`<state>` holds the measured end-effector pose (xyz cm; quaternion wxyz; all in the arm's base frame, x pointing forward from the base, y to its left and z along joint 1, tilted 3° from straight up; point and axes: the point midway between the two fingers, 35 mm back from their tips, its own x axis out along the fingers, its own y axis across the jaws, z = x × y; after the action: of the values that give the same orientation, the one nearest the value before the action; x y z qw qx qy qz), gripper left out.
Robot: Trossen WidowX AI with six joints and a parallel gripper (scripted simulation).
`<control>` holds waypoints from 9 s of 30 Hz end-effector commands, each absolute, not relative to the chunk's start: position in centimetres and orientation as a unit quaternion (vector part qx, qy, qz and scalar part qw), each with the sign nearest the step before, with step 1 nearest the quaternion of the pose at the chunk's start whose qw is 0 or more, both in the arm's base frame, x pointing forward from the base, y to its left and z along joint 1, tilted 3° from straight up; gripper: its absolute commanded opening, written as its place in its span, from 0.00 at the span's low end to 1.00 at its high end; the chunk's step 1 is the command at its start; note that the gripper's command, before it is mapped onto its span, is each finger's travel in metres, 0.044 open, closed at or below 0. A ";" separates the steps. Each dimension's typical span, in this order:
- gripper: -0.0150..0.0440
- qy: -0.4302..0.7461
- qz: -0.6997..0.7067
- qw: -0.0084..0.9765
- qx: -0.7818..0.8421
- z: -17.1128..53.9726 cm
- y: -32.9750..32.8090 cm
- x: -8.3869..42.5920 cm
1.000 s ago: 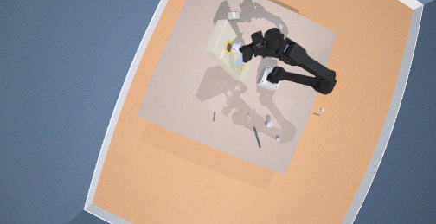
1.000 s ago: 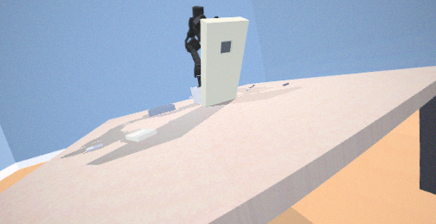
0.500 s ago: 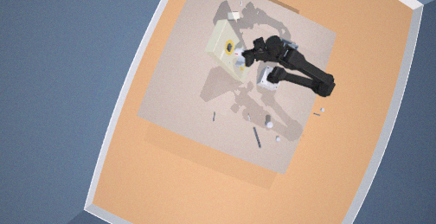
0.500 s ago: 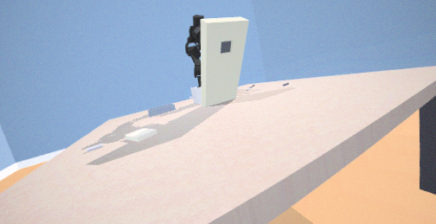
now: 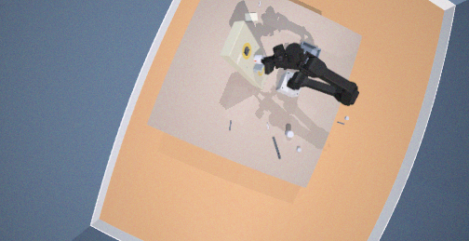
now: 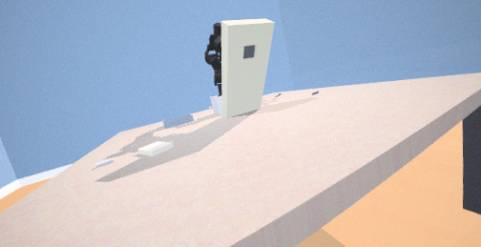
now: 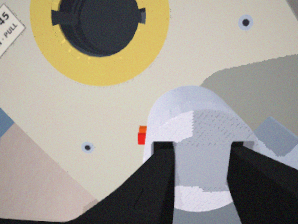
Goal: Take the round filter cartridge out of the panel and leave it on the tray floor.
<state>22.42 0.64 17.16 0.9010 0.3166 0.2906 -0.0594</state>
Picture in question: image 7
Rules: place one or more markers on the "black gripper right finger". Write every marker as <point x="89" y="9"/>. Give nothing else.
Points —
<point x="264" y="191"/>

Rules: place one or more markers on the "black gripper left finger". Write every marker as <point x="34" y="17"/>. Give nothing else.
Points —
<point x="147" y="197"/>

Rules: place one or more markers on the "white cylinder with two slots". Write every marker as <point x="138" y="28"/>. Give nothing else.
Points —
<point x="201" y="127"/>

